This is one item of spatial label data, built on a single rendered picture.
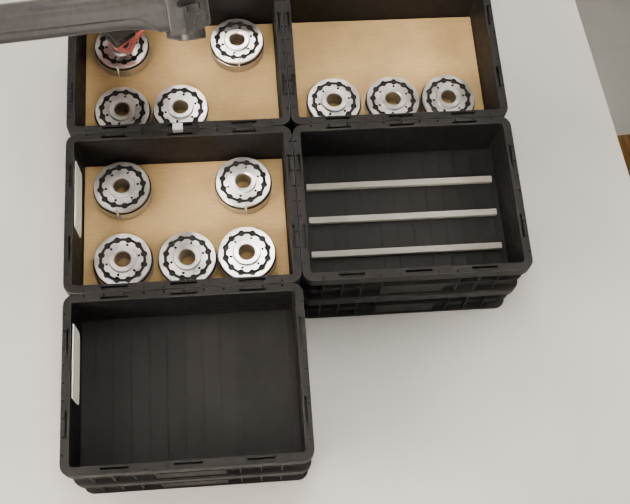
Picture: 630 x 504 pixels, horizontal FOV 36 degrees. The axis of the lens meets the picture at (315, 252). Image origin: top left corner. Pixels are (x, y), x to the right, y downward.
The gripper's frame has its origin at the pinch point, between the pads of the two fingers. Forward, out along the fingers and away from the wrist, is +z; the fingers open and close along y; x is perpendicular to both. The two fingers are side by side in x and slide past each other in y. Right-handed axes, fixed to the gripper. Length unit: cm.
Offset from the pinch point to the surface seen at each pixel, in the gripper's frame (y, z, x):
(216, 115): -22.1, 4.3, -5.3
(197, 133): -27.4, -5.8, 2.6
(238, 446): -73, 4, 32
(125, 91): -8.5, 1.3, 5.5
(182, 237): -38.7, 1.2, 15.7
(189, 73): -11.5, 4.3, -7.1
